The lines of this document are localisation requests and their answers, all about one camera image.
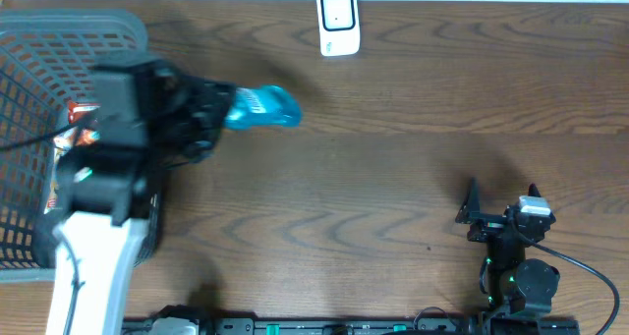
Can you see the white barcode scanner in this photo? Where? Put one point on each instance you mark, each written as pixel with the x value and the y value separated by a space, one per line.
pixel 339 27

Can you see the blue mouthwash bottle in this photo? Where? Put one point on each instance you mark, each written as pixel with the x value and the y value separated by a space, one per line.
pixel 267 105

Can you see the orange tissue pack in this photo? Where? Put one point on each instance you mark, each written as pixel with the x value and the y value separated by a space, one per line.
pixel 75 136

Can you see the red white snack bar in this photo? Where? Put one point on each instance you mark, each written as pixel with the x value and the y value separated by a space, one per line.
pixel 78 111

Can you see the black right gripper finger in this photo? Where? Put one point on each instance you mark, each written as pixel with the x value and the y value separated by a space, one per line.
pixel 470 209
pixel 533 191

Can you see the yellow chip snack bag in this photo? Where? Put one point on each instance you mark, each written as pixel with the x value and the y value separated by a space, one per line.
pixel 51 197

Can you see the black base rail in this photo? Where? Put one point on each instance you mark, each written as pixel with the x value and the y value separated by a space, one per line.
pixel 189 320

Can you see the grey plastic lattice basket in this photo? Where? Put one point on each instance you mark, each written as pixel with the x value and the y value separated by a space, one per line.
pixel 45 60

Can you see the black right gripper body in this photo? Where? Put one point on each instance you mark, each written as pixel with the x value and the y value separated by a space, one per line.
pixel 487 228

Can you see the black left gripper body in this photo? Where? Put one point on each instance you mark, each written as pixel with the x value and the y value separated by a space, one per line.
pixel 191 110

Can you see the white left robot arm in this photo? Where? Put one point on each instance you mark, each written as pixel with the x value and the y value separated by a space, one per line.
pixel 104 203

